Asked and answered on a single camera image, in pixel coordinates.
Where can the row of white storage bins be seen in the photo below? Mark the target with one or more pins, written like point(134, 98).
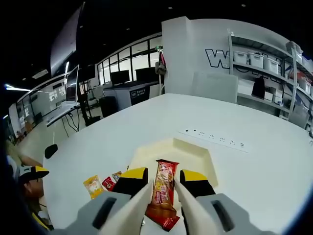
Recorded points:
point(255, 58)

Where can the yellow food packet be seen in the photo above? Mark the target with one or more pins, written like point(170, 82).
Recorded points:
point(94, 187)

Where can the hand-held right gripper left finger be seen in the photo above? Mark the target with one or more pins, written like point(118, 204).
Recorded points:
point(86, 215)

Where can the black computer monitor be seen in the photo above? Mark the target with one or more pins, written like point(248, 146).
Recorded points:
point(145, 74)
point(119, 77)

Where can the hanging grey pink bag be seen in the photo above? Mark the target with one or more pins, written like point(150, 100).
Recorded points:
point(161, 67)

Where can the cream paper food container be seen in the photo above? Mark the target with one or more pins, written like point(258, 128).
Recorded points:
point(190, 151)

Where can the linear ceiling light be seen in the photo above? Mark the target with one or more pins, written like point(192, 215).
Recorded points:
point(19, 88)

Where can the small red food packet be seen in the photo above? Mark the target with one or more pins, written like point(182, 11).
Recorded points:
point(108, 184)

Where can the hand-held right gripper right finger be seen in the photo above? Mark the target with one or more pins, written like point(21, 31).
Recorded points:
point(240, 218)

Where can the grey counter desk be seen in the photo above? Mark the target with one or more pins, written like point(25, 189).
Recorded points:
point(127, 95)

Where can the black oval pad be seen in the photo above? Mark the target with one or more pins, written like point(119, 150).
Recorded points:
point(51, 151)

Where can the green exit sign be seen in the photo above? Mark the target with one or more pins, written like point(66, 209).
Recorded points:
point(159, 47)

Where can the hanging projection screen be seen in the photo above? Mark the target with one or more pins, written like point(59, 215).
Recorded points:
point(66, 41)

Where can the cream food tongs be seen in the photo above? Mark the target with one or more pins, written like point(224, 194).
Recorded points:
point(133, 210)

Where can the grey metal shelving rack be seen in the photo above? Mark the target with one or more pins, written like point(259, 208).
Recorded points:
point(230, 61)

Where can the long red food packet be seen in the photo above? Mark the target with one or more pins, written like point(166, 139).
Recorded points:
point(162, 191)

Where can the frosted white panel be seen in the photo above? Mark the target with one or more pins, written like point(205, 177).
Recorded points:
point(215, 88)

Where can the small orange food packet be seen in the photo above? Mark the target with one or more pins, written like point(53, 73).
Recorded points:
point(117, 176)

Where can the black cabinet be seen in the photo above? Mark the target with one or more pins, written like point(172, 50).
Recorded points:
point(107, 106)

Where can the white table socket strip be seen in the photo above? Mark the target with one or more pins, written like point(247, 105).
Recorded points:
point(215, 140)

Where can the black bag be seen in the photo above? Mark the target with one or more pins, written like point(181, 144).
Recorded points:
point(258, 88)

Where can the white standing desk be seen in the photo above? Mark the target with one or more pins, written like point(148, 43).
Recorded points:
point(63, 112)

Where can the large screen on stand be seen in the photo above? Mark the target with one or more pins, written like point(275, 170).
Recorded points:
point(72, 83)

